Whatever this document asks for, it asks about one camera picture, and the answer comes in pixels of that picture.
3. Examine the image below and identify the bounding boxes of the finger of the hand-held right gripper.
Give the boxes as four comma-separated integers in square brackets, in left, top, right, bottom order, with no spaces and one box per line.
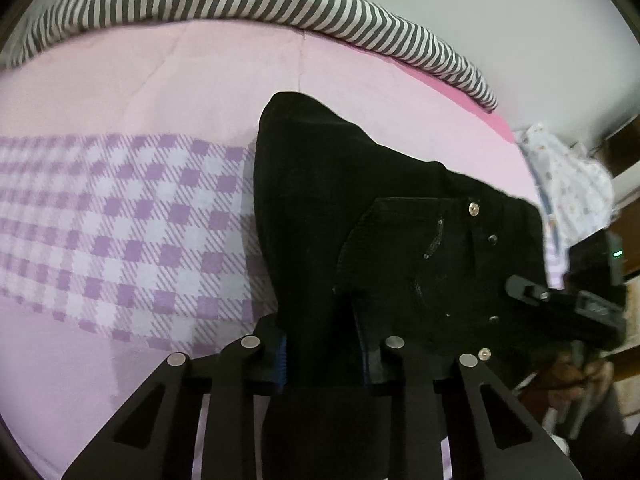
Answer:
[504,275,581,312]

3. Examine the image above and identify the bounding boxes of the black pants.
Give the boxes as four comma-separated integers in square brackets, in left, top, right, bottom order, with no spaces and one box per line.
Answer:
[252,91,557,480]

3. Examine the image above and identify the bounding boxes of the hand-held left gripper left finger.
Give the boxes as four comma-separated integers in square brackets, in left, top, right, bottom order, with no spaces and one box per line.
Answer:
[62,316,290,480]

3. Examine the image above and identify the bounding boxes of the white floral cloth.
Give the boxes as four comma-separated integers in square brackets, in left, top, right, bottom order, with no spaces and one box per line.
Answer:
[517,122,616,292]

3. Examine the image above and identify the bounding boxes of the pink purple checked bed sheet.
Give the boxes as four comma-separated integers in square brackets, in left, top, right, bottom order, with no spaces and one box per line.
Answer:
[0,20,531,480]

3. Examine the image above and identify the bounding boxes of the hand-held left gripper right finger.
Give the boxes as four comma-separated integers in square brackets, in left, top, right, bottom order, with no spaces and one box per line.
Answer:
[350,296,583,480]

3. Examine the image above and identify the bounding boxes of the person's right hand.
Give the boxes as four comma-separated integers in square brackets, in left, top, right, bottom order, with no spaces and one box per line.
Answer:
[540,349,616,411]

